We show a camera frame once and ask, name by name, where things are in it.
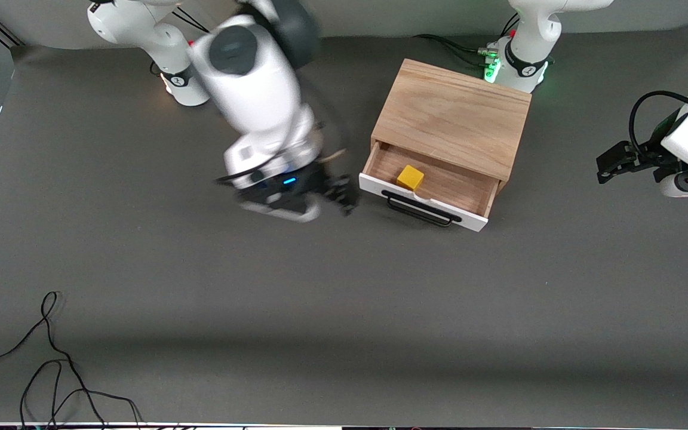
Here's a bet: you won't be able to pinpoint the thin black loose cable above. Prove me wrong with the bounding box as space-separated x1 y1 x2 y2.
20 360 145 430
0 291 109 430

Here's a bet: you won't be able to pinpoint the wooden drawer cabinet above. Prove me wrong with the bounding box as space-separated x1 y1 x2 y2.
370 58 532 195

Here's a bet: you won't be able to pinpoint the black arm base cables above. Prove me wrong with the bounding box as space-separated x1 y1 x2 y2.
413 34 497 67
152 7 210 75

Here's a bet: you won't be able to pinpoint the white drawer with black handle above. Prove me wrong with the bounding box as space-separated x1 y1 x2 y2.
360 141 500 232

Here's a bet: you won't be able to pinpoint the black right arm base cables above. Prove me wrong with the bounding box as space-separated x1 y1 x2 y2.
152 7 210 75

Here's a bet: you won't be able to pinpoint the black left arm base cables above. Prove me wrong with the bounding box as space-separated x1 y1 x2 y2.
413 34 497 67

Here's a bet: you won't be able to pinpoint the yellow block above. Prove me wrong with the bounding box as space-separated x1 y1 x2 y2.
397 165 425 191

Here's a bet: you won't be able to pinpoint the dark grey table mat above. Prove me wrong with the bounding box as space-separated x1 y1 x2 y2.
0 21 688 428

